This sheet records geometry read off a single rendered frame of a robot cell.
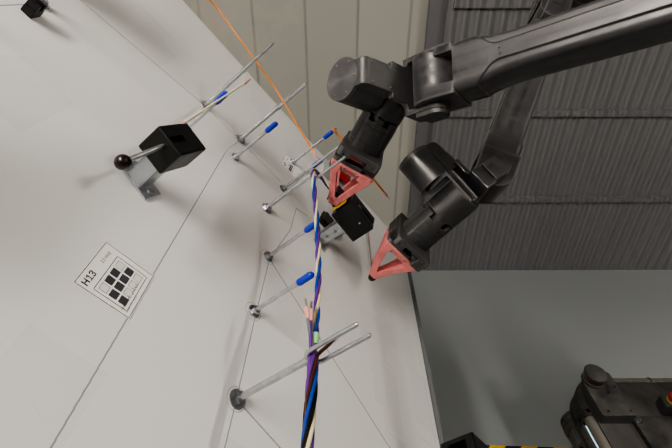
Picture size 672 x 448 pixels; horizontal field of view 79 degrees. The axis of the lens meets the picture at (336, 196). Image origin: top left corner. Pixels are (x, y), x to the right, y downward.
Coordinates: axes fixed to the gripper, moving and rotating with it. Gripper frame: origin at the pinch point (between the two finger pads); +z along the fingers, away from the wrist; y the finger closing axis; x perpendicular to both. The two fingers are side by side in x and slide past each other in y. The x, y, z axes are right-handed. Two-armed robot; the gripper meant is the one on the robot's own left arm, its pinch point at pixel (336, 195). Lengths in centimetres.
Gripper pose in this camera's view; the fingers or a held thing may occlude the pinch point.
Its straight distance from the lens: 65.0
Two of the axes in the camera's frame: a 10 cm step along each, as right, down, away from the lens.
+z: -4.6, 8.0, 3.8
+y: -1.5, 3.6, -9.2
